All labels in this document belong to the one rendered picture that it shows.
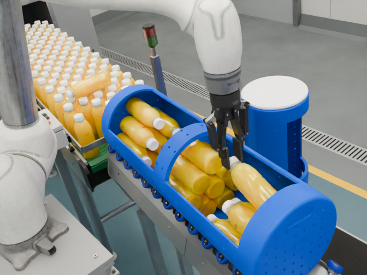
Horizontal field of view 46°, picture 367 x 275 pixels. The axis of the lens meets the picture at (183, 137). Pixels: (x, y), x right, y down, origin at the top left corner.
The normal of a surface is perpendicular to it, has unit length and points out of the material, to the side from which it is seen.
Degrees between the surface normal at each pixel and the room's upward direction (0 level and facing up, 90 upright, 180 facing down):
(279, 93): 0
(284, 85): 0
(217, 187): 90
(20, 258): 15
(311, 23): 76
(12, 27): 98
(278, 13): 90
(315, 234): 90
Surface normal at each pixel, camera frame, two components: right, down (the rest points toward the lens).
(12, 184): 0.62, -0.03
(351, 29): -0.76, 0.25
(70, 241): -0.15, -0.82
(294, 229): 0.55, 0.40
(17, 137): 0.13, -0.06
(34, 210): 0.90, 0.11
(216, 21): -0.04, 0.37
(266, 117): -0.35, 0.57
